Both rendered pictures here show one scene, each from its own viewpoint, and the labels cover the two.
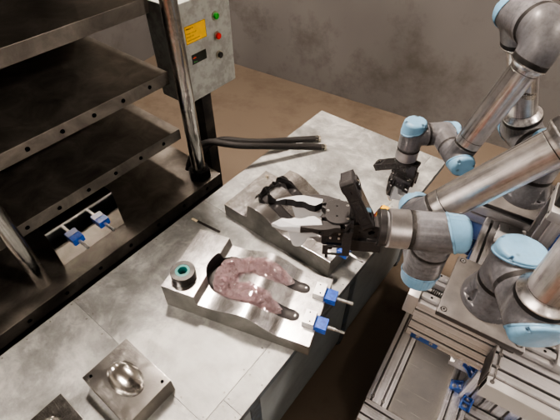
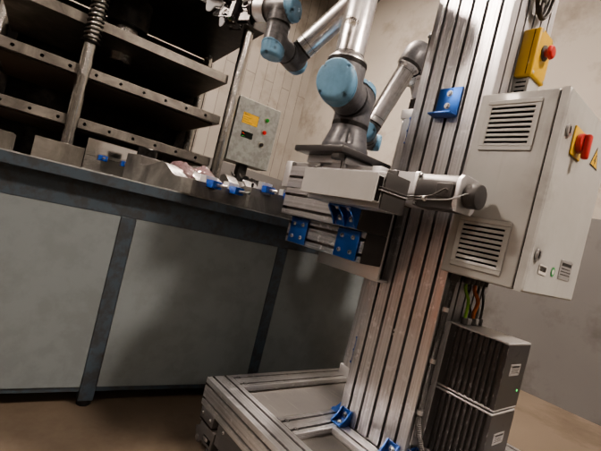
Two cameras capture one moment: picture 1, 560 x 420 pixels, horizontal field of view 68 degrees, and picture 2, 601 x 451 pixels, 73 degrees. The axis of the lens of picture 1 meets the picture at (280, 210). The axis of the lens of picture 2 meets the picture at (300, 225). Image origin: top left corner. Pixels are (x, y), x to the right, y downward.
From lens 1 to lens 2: 1.65 m
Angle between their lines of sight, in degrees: 48
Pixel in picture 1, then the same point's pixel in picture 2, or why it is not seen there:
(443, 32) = not seen: hidden behind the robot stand
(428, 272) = (270, 28)
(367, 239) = (245, 12)
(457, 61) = not seen: hidden behind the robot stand
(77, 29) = (185, 61)
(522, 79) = (401, 68)
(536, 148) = not seen: outside the picture
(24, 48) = (156, 47)
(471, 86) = (491, 318)
